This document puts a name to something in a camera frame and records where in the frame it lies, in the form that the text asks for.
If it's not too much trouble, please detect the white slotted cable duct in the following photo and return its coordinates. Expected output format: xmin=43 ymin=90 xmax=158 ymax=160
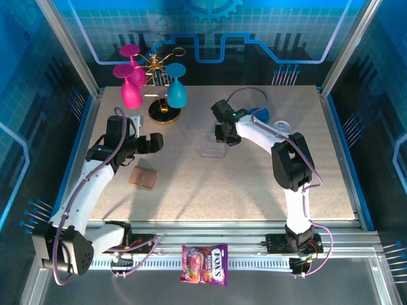
xmin=50 ymin=256 xmax=294 ymax=271

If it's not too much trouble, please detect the pink plastic wine glass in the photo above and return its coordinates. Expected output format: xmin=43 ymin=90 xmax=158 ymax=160
xmin=112 ymin=63 xmax=144 ymax=111
xmin=119 ymin=44 xmax=148 ymax=90

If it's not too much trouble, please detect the aluminium table edge rail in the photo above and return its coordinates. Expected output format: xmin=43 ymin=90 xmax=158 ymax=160
xmin=317 ymin=87 xmax=366 ymax=231
xmin=52 ymin=88 xmax=106 ymax=231

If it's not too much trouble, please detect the purple Fox's candy bag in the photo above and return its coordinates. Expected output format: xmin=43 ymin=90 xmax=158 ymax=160
xmin=179 ymin=243 xmax=230 ymax=288

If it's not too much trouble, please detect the clear acrylic card stand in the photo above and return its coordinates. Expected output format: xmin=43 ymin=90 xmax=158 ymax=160
xmin=199 ymin=132 xmax=232 ymax=159

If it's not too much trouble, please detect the tan leather card holder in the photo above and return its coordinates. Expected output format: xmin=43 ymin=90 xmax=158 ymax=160
xmin=128 ymin=165 xmax=159 ymax=189

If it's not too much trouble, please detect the long aluminium base rail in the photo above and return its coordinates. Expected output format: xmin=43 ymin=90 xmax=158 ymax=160
xmin=38 ymin=219 xmax=382 ymax=258

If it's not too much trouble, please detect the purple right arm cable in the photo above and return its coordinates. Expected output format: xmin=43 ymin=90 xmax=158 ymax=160
xmin=227 ymin=86 xmax=334 ymax=279

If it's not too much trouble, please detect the black connector box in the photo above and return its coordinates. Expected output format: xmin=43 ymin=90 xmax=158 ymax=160
xmin=109 ymin=253 xmax=135 ymax=271
xmin=289 ymin=257 xmax=315 ymax=276

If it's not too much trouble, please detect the teal plastic wine glass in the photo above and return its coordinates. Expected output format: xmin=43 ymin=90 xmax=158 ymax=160
xmin=165 ymin=62 xmax=188 ymax=109

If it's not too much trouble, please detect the white cup with blue lid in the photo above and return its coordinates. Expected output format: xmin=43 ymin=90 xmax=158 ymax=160
xmin=249 ymin=107 xmax=272 ymax=123

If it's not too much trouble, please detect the pink can with silver lid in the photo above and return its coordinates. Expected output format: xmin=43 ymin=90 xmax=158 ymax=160
xmin=273 ymin=119 xmax=291 ymax=133

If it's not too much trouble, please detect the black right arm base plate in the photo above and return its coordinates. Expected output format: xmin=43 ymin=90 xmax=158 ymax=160
xmin=265 ymin=233 xmax=324 ymax=255

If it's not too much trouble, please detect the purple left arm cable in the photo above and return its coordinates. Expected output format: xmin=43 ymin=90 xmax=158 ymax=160
xmin=52 ymin=106 xmax=160 ymax=287

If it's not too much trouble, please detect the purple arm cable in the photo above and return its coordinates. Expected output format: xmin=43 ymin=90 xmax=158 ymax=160
xmin=52 ymin=106 xmax=160 ymax=287
xmin=227 ymin=86 xmax=334 ymax=279

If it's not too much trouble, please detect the gold wire glass rack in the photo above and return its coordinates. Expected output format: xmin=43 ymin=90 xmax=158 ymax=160
xmin=136 ymin=39 xmax=186 ymax=125

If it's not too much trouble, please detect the aluminium frame post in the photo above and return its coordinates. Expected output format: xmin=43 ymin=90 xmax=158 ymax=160
xmin=34 ymin=0 xmax=104 ymax=98
xmin=319 ymin=0 xmax=384 ymax=98

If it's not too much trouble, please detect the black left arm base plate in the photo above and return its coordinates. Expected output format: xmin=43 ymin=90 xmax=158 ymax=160
xmin=125 ymin=233 xmax=156 ymax=252

